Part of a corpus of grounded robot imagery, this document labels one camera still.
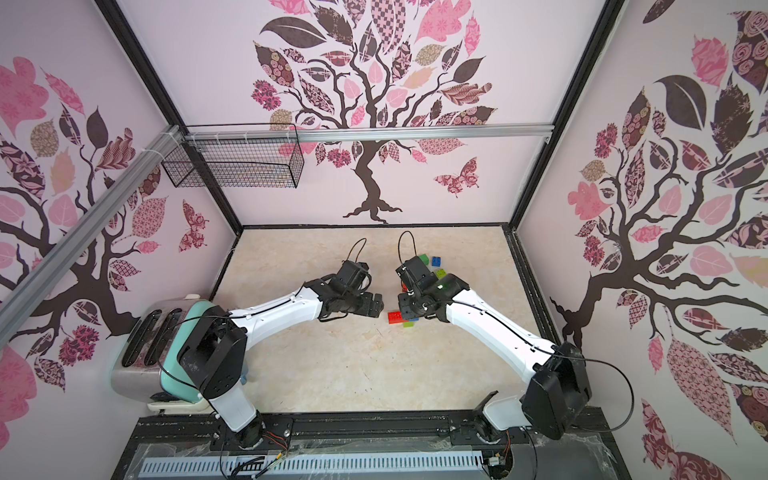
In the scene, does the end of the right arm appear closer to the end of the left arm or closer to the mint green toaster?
the end of the left arm

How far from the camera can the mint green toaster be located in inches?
26.9

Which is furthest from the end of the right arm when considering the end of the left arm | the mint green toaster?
the mint green toaster
